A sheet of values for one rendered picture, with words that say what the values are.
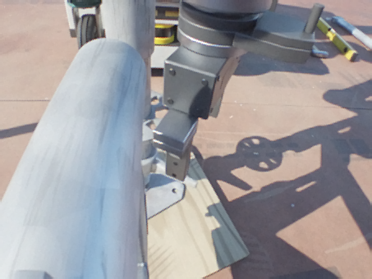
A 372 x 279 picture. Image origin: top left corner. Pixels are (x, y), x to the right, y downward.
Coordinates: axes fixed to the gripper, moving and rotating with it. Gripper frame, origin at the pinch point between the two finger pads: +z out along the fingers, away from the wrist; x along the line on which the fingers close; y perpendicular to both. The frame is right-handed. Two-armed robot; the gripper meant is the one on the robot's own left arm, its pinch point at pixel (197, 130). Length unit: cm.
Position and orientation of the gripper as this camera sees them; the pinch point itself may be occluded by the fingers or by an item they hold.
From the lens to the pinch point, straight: 33.3
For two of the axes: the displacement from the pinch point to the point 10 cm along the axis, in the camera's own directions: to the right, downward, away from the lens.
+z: -1.1, 6.9, 7.2
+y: -9.2, -3.4, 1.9
